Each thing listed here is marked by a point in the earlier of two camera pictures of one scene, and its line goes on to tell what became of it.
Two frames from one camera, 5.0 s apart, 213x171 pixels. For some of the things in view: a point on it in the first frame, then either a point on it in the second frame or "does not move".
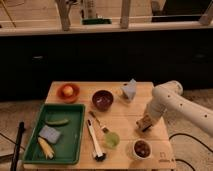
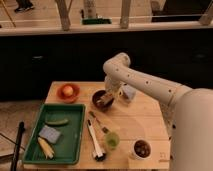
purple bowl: [102, 100] does not move
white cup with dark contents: [142, 149] does not move
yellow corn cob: [46, 147] does not move
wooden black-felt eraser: [144, 123] -> [105, 98]
